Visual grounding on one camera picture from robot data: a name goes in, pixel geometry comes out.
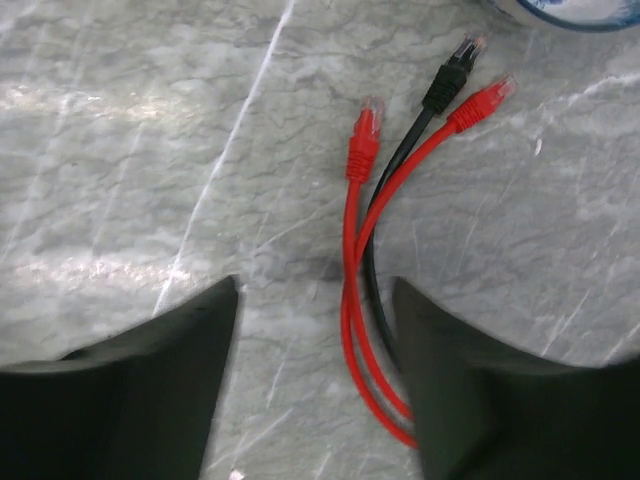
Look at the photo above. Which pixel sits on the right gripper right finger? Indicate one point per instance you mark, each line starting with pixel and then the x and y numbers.
pixel 484 409

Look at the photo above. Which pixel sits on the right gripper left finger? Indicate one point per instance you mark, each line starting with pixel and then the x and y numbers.
pixel 138 405

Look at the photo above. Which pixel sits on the blue white porcelain bowl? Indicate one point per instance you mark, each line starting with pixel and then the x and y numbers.
pixel 584 16

